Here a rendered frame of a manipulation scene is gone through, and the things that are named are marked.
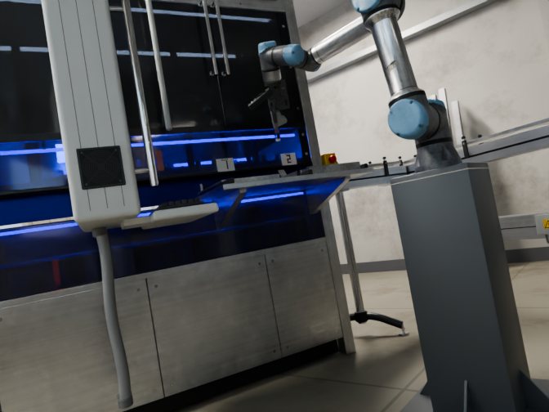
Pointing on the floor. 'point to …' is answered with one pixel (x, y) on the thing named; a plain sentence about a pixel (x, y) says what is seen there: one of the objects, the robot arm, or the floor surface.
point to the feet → (378, 320)
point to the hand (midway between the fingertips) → (274, 129)
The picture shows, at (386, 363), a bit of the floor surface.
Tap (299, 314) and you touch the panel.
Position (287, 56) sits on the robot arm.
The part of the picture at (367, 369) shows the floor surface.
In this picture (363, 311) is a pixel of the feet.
